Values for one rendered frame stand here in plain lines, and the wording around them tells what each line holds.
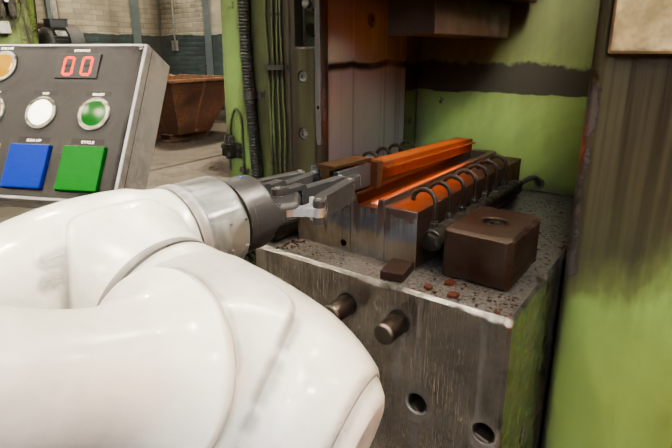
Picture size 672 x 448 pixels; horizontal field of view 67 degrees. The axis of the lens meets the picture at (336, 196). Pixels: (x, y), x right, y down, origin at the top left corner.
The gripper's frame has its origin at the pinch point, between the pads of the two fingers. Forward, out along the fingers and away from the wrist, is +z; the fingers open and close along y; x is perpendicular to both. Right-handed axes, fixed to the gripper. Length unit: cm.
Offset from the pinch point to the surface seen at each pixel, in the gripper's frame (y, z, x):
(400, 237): 5.3, 4.8, -8.3
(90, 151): -43.0, -9.4, -0.1
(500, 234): 17.8, 6.3, -5.7
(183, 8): -750, 565, 83
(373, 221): 1.1, 4.8, -7.0
